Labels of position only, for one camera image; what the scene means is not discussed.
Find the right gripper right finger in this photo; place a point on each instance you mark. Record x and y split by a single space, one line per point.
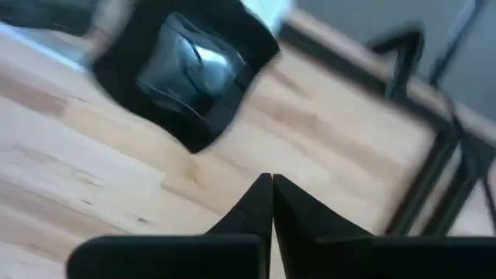
302 221

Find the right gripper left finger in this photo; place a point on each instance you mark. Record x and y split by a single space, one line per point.
252 221

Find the black square wavy mini plate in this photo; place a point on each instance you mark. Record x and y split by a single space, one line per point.
190 69

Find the black table clamp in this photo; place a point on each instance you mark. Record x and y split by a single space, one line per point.
405 54

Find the black aluminium table frame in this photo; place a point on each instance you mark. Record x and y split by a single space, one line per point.
438 155

